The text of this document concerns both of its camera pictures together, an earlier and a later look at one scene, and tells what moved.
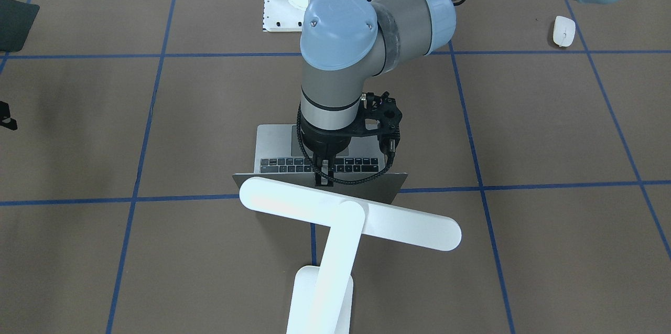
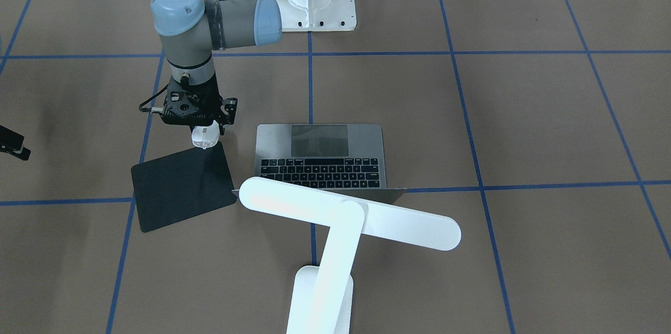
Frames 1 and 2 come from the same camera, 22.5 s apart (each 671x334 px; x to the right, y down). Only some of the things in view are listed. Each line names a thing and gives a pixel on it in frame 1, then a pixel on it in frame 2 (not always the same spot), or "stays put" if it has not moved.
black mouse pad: (17, 19) to (169, 189)
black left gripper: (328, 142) to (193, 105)
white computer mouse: (564, 31) to (206, 137)
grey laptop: (280, 155) stays put
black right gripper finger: (6, 120) to (12, 142)
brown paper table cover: (542, 127) stays put
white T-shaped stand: (321, 298) stays put
